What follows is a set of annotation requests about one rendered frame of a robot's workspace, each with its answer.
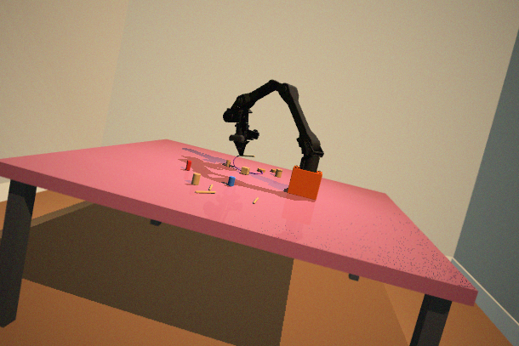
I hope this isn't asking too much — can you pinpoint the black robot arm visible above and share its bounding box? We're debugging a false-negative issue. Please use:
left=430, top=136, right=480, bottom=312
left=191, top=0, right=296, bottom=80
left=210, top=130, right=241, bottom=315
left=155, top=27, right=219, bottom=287
left=223, top=80, right=324, bottom=173

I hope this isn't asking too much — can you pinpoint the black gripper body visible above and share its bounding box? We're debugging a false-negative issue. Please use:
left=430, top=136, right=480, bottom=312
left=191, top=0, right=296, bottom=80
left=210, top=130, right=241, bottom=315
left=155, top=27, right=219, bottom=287
left=229, top=122, right=254, bottom=142

